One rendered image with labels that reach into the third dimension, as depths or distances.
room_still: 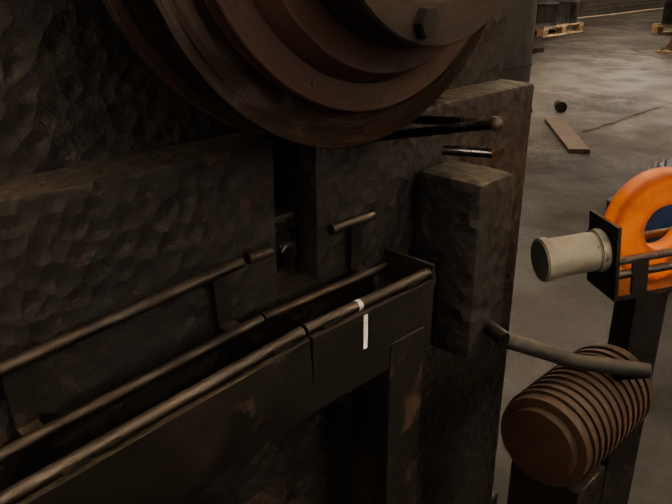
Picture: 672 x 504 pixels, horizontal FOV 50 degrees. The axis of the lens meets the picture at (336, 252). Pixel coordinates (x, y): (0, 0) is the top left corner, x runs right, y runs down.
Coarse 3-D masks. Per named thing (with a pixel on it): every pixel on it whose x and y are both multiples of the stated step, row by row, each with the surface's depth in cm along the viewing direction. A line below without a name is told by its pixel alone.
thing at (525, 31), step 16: (512, 0) 312; (528, 0) 318; (512, 16) 315; (528, 16) 321; (512, 32) 318; (528, 32) 325; (512, 48) 321; (528, 48) 329; (512, 64) 324; (528, 64) 332; (528, 80) 339
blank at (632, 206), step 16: (640, 176) 96; (656, 176) 94; (624, 192) 96; (640, 192) 94; (656, 192) 94; (608, 208) 97; (624, 208) 94; (640, 208) 95; (656, 208) 95; (624, 224) 95; (640, 224) 96; (624, 240) 96; (640, 240) 97; (656, 272) 99
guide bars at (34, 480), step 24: (384, 288) 77; (408, 288) 79; (336, 312) 72; (288, 336) 68; (240, 360) 64; (216, 384) 62; (168, 408) 59; (120, 432) 57; (72, 456) 54; (24, 480) 52; (48, 480) 53
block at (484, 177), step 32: (448, 192) 87; (480, 192) 84; (512, 192) 89; (416, 224) 92; (448, 224) 88; (480, 224) 86; (416, 256) 94; (448, 256) 90; (480, 256) 87; (448, 288) 91; (480, 288) 89; (448, 320) 93; (480, 320) 91
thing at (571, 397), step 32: (576, 352) 103; (608, 352) 100; (544, 384) 93; (576, 384) 93; (608, 384) 94; (640, 384) 98; (512, 416) 93; (544, 416) 89; (576, 416) 89; (608, 416) 91; (640, 416) 97; (512, 448) 94; (544, 448) 90; (576, 448) 88; (608, 448) 91; (512, 480) 100; (544, 480) 92; (576, 480) 90
